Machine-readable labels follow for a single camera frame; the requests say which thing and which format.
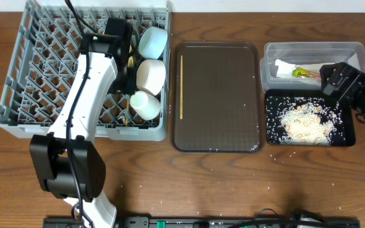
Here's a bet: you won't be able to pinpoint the green snack wrapper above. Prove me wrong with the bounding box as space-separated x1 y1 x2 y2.
291 66 321 79

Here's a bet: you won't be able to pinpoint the dark brown serving tray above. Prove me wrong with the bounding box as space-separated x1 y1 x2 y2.
171 42 265 154

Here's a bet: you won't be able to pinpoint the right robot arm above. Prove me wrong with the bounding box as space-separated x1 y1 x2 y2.
319 62 365 124

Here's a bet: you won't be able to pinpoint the light blue bowl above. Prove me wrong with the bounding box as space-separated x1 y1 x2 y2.
138 27 168 60

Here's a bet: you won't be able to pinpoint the clear plastic bin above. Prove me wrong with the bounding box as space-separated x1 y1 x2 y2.
260 42 365 92

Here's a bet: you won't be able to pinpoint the yellow plate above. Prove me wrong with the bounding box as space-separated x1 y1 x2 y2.
127 44 136 67

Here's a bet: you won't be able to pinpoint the rice food waste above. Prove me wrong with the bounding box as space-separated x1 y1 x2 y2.
266 96 345 146

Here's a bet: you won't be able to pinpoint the white cup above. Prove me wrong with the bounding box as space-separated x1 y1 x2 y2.
130 91 160 120

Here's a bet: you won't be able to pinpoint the grey dishwasher rack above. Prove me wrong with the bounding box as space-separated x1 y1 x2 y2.
0 1 169 141

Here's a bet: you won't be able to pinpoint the wooden chopstick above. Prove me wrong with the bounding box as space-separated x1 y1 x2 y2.
179 55 183 120
125 101 129 127

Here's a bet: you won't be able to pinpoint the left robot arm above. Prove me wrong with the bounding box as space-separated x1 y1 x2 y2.
29 18 133 227

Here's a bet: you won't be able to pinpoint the black waste tray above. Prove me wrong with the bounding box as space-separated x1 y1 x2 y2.
264 88 357 148

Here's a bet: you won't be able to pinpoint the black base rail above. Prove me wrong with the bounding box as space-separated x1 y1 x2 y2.
42 208 361 228

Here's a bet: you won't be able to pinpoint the white paper napkin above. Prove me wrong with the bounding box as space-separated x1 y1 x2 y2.
275 60 323 78

